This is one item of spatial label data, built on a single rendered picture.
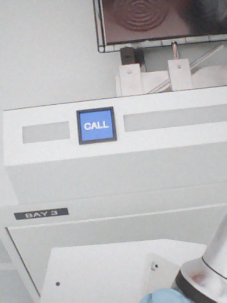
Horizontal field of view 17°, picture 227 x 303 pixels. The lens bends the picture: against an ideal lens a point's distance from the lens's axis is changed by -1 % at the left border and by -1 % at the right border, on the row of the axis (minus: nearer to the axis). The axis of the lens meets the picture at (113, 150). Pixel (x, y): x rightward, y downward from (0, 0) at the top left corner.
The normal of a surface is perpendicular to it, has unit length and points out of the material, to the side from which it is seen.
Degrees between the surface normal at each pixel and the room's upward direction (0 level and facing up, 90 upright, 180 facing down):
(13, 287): 0
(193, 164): 90
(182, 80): 0
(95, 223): 90
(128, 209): 90
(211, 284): 15
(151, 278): 46
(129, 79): 0
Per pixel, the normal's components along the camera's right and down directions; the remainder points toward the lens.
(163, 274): 0.67, -0.22
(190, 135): -0.06, -0.46
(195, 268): -0.32, -0.87
